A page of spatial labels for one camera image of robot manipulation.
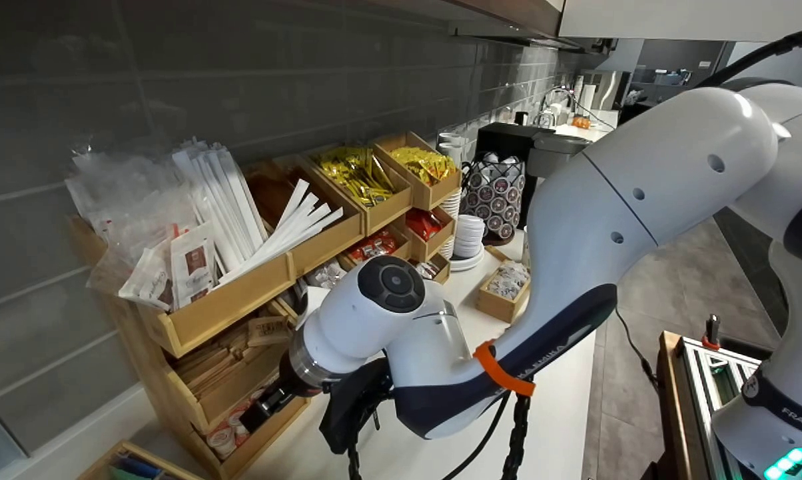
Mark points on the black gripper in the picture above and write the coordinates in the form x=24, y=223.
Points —
x=271, y=403

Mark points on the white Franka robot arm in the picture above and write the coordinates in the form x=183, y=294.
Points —
x=668, y=177

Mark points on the tiered wooden organizer shelf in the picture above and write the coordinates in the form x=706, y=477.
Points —
x=229, y=303

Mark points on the black coffee machine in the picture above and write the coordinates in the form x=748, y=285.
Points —
x=508, y=143

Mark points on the long low wooden box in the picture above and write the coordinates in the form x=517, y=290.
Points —
x=107, y=469

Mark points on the small red packet pile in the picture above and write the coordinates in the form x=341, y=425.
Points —
x=375, y=246

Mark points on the white wrapped straw bundle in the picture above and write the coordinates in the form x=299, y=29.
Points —
x=241, y=214

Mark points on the white dark packet pile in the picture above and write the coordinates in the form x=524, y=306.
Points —
x=433, y=267

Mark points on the clear wrapped stirrer packets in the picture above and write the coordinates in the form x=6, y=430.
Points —
x=134, y=214

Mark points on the large red packet pile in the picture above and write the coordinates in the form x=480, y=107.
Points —
x=423, y=223

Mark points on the yellow sweetener packet pile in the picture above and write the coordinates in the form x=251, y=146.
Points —
x=423, y=165
x=356, y=175

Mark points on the small wooden box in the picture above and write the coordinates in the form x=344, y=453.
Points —
x=497, y=309

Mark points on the white lid stack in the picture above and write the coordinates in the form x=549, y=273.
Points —
x=468, y=243

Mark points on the grey metal pot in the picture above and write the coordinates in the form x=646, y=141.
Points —
x=556, y=155

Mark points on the black wrist mount bracket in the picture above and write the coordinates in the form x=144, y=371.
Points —
x=356, y=409

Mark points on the wooden crate aluminium frame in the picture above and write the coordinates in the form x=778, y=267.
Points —
x=670, y=402

